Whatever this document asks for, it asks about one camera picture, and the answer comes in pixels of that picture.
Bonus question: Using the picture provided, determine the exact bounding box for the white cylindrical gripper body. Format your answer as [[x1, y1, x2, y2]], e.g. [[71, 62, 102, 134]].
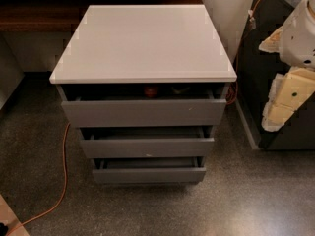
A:
[[280, 0, 315, 68]]

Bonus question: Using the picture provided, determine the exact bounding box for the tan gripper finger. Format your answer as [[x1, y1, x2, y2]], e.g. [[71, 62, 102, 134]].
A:
[[259, 27, 284, 53], [262, 67, 315, 132]]

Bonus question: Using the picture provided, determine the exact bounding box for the red apple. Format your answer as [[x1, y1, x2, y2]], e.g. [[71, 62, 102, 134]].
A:
[[144, 86, 159, 98]]

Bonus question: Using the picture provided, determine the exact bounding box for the grey top drawer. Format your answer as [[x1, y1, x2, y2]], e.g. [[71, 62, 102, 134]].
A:
[[58, 85, 226, 128]]

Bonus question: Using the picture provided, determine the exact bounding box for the grey drawer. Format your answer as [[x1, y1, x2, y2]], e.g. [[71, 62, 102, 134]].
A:
[[92, 157, 206, 184], [58, 85, 226, 128], [81, 126, 215, 158]]

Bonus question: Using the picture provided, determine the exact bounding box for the white counter top cabinet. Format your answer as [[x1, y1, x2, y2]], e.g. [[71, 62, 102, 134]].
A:
[[50, 4, 236, 85]]

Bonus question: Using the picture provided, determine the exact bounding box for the grey middle drawer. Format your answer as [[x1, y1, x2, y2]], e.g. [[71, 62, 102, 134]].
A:
[[81, 126, 215, 158]]

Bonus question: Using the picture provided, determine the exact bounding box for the grey bottom drawer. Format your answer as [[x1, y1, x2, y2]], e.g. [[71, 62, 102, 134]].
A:
[[92, 157, 206, 184]]

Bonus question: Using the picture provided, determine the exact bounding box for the dark cabinet on right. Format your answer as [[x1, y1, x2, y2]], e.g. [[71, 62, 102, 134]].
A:
[[235, 0, 315, 150]]

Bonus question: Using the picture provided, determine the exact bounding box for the green yellow sponge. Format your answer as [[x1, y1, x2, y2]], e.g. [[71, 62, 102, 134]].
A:
[[171, 85, 191, 95]]

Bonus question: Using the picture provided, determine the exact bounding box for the orange floor cable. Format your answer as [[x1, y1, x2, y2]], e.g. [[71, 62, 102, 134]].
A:
[[5, 122, 71, 236]]

